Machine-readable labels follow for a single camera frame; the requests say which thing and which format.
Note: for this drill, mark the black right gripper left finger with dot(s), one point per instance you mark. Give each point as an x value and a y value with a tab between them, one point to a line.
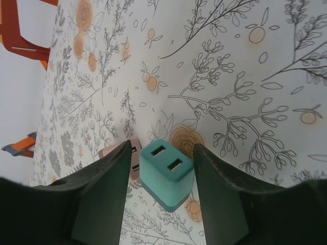
64	209

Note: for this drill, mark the pink-brown USB plug adapter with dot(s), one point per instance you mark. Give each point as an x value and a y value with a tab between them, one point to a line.
136	158

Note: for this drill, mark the teal USB plug adapter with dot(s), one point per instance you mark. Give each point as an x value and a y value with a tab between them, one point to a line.
163	181

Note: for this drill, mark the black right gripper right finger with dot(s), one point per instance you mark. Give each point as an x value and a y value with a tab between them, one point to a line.
255	214

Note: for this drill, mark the orange and grey clamp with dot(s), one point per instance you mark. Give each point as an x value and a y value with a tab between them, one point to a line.
23	146

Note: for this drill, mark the orange-brown frame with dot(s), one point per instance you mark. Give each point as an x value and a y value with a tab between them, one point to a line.
10	30

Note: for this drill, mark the floral print tablecloth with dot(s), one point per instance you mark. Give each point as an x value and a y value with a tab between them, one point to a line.
204	51

